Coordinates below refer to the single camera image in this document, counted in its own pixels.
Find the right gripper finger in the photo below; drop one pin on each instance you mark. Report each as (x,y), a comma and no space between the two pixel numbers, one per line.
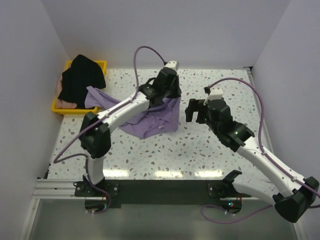
(193,104)
(189,111)

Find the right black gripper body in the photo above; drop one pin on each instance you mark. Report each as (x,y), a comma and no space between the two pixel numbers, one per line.
(205,114)

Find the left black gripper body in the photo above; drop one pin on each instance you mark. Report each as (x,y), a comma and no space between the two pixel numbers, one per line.
(173,91)

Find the purple t shirt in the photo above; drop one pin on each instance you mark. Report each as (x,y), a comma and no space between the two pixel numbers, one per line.
(154,121)

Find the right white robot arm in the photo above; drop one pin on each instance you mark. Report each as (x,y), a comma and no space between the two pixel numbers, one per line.
(296,193)

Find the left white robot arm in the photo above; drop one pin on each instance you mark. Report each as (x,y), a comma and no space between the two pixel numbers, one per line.
(96,130)

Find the yellow plastic bin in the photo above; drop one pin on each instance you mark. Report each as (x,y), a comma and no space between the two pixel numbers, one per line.
(79,111)

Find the black t shirt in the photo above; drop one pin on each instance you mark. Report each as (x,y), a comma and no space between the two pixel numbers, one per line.
(81,73)

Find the pink t shirt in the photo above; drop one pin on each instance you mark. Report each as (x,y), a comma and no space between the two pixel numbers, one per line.
(61,104)

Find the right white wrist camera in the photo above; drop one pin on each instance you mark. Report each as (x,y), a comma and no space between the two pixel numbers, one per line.
(214,94)

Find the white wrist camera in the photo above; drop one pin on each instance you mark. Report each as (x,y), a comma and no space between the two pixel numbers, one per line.
(173,64)
(214,94)

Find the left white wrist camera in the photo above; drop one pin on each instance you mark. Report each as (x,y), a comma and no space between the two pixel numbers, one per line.
(173,64)

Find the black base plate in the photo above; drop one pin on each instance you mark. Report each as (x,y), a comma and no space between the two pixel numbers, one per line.
(152,192)

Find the aluminium frame rail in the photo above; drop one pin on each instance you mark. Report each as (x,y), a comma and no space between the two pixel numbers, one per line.
(54,189)

